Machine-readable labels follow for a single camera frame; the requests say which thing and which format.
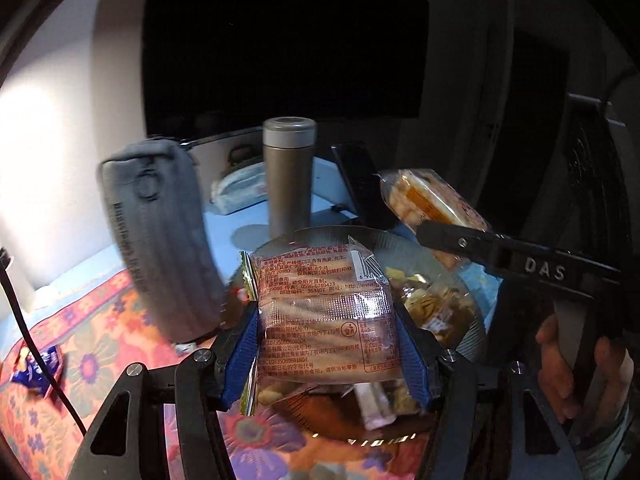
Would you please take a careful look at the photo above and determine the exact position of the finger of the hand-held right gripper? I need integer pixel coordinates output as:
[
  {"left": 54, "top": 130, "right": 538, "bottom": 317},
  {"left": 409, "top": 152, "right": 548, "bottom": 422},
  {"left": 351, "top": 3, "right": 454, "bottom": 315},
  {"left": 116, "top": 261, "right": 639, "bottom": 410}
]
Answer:
[{"left": 416, "top": 220, "right": 507, "bottom": 279}]

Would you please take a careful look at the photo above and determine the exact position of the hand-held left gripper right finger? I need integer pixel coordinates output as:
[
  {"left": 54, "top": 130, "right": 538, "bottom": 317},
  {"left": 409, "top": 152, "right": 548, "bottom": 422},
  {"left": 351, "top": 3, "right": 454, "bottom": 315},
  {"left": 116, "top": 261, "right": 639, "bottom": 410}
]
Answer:
[{"left": 395, "top": 307, "right": 583, "bottom": 480}]

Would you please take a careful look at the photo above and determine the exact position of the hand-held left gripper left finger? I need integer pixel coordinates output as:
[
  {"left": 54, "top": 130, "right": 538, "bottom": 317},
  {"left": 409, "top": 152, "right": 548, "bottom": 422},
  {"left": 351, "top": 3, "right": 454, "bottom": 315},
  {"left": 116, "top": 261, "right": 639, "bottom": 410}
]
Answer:
[{"left": 72, "top": 305, "right": 261, "bottom": 480}]

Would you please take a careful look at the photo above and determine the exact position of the orange striped snack packet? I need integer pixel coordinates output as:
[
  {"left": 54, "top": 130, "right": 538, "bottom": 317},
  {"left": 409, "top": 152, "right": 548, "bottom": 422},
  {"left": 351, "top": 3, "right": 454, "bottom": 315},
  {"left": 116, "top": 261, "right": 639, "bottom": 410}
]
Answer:
[{"left": 378, "top": 168, "right": 493, "bottom": 273}]

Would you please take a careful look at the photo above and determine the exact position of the clear snack packet red print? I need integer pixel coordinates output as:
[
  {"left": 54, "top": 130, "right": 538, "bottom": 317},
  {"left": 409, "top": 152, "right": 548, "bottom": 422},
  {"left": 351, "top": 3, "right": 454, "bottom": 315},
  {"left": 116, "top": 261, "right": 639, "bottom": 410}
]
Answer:
[{"left": 237, "top": 236, "right": 408, "bottom": 417}]

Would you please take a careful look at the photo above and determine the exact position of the clear glass bowl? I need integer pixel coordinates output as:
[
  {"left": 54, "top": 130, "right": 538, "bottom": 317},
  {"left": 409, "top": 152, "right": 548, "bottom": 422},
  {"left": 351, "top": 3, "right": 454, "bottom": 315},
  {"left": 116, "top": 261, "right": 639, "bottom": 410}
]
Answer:
[{"left": 223, "top": 225, "right": 487, "bottom": 445}]

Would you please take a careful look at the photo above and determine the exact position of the person's right forearm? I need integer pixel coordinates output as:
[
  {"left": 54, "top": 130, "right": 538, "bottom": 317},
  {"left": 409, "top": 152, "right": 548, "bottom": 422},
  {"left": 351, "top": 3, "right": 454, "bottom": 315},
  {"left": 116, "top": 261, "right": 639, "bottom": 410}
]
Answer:
[{"left": 575, "top": 400, "right": 637, "bottom": 480}]

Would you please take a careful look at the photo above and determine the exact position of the person's right hand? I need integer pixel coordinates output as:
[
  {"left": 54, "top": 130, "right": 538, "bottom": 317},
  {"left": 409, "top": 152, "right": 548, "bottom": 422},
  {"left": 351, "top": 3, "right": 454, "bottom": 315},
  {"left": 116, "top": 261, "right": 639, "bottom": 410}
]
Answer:
[{"left": 535, "top": 312, "right": 636, "bottom": 432}]

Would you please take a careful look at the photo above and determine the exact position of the clear golden biscuit packet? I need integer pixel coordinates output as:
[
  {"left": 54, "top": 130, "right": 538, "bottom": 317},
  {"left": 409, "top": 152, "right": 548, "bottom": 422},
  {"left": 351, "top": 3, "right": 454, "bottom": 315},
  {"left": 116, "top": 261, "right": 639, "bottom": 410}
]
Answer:
[{"left": 385, "top": 267, "right": 476, "bottom": 346}]

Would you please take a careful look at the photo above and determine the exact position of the black phone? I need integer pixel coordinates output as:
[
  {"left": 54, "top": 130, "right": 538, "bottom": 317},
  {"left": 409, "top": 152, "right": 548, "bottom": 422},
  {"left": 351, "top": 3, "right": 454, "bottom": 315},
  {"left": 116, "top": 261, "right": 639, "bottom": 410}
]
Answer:
[{"left": 330, "top": 143, "right": 401, "bottom": 228}]

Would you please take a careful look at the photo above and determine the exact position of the grey pencil case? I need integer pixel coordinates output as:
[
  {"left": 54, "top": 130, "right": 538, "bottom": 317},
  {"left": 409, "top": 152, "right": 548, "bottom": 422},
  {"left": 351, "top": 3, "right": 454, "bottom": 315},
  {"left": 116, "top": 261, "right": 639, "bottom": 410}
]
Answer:
[{"left": 97, "top": 137, "right": 226, "bottom": 343}]

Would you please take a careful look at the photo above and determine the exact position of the floral tablecloth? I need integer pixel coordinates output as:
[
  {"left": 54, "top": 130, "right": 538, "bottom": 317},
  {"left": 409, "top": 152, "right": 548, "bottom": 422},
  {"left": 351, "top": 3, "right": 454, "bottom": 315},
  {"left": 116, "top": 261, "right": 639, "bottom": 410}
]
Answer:
[{"left": 0, "top": 267, "right": 436, "bottom": 480}]

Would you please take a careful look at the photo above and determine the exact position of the white pouch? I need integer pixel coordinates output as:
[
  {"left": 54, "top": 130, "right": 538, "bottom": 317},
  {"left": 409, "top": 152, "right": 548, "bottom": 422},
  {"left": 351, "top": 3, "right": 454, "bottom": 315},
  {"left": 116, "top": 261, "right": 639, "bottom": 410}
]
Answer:
[{"left": 209, "top": 162, "right": 268, "bottom": 215}]

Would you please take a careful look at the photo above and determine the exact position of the bronze thermos bottle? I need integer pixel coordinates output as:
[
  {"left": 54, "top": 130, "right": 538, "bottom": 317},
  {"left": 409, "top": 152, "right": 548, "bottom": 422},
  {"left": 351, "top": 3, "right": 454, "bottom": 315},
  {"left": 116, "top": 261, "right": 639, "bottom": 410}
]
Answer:
[{"left": 262, "top": 116, "right": 317, "bottom": 241}]

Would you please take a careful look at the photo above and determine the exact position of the blue snack packet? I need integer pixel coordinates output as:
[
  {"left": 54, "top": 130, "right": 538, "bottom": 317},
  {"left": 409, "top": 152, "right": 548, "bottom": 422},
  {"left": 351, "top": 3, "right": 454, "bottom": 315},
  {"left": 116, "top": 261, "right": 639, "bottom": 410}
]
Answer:
[{"left": 9, "top": 346, "right": 65, "bottom": 401}]

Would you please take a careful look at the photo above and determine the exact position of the dark monitor screen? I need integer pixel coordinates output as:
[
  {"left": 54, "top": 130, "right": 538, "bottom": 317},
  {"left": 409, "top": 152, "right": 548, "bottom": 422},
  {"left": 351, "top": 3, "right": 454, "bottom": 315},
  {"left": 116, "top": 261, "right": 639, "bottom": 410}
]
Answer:
[{"left": 142, "top": 0, "right": 431, "bottom": 136}]

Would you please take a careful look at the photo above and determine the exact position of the black cable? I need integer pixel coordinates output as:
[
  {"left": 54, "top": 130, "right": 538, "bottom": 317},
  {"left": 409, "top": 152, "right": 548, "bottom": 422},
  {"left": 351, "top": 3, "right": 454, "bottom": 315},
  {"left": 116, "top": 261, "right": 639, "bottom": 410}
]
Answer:
[{"left": 0, "top": 247, "right": 88, "bottom": 436}]

